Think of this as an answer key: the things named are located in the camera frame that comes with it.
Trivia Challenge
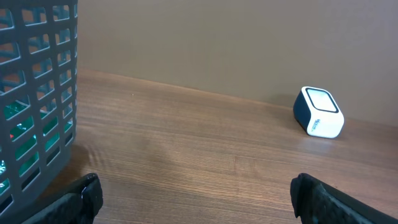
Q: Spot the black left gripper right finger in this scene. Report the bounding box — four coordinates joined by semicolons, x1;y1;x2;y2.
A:
290;173;397;224

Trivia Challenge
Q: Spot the grey plastic lattice basket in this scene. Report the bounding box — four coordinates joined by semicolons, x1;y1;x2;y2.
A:
1;0;78;217

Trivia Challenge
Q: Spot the white barcode scanner box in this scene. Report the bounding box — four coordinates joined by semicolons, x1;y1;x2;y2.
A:
293;86;345;139

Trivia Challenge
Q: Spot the green 3M gloves packet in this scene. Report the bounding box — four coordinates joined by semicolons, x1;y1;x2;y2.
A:
1;101;73;194

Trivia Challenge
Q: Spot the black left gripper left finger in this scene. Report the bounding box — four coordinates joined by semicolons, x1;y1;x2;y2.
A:
21;173;103;223

